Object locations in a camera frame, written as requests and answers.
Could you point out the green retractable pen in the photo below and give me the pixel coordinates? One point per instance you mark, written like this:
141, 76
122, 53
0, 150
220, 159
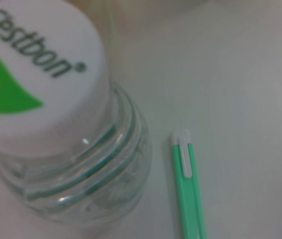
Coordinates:
189, 199

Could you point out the clear green-label water bottle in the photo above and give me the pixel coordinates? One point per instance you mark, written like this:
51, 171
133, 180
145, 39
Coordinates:
56, 99

